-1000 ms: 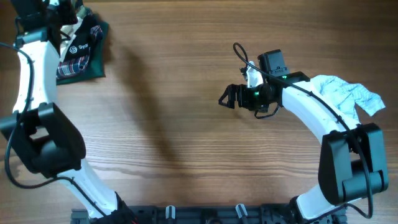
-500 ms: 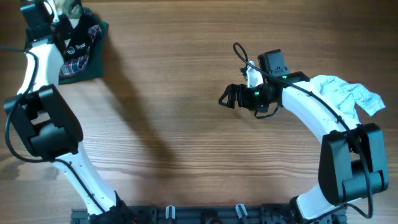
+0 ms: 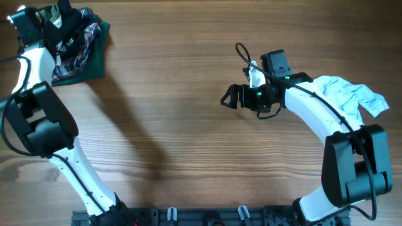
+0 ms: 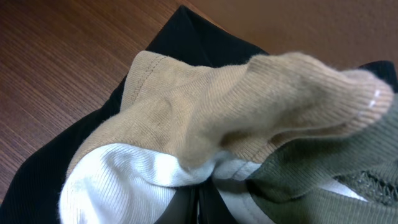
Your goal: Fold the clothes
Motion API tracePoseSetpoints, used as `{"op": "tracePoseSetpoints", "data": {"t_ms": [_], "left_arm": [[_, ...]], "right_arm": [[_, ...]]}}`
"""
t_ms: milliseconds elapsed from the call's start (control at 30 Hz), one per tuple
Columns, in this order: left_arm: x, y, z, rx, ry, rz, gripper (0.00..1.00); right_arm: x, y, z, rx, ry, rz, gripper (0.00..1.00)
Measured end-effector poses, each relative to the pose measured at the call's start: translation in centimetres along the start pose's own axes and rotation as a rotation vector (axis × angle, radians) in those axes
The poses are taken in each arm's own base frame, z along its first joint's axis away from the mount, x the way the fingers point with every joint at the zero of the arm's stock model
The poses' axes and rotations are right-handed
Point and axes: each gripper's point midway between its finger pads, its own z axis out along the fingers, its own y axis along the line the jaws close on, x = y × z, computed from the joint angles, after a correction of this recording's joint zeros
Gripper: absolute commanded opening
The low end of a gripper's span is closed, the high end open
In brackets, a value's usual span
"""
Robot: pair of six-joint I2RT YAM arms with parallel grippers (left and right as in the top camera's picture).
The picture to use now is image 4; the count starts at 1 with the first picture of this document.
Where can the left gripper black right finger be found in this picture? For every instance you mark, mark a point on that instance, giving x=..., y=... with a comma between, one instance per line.
x=212, y=208

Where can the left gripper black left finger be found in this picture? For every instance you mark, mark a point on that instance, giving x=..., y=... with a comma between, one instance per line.
x=182, y=208

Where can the beige and tan shirt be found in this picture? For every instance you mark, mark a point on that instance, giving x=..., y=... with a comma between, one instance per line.
x=217, y=140

